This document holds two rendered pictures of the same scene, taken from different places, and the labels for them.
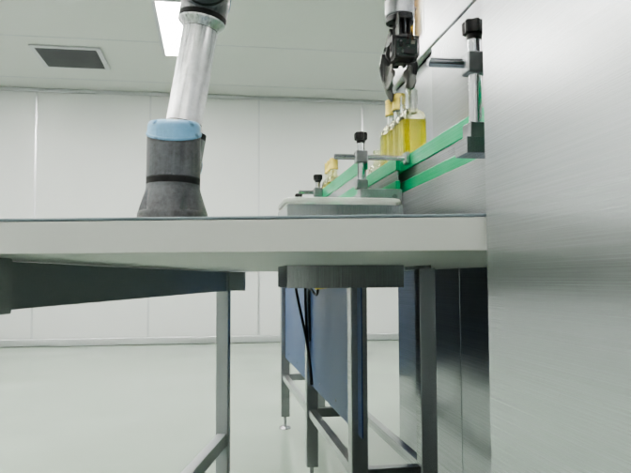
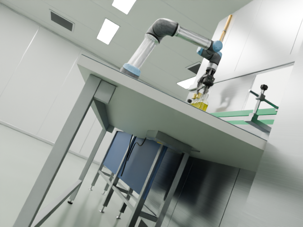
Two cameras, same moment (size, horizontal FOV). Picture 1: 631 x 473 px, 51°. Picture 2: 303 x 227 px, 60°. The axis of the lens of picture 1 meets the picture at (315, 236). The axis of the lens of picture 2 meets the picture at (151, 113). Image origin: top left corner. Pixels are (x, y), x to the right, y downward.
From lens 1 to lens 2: 37 cm
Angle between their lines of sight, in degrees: 10
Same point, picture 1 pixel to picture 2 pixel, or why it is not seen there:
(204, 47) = (149, 48)
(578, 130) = not seen: outside the picture
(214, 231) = (190, 109)
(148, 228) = (172, 99)
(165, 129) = (131, 68)
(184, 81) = (139, 55)
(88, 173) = (44, 64)
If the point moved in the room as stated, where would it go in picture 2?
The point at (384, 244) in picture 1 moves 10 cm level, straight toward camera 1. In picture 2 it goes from (236, 135) to (251, 133)
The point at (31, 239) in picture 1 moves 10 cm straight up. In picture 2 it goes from (136, 86) to (149, 57)
